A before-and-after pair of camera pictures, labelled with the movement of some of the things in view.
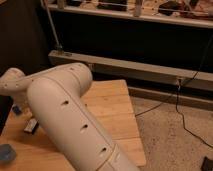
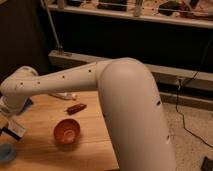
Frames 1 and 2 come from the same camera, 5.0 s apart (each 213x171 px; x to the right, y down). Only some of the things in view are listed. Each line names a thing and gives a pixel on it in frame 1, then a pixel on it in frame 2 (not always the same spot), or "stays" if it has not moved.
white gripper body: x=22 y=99 to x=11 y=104
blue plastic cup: x=7 y=152 stays
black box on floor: x=207 y=164 stays
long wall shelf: x=186 y=12 stays
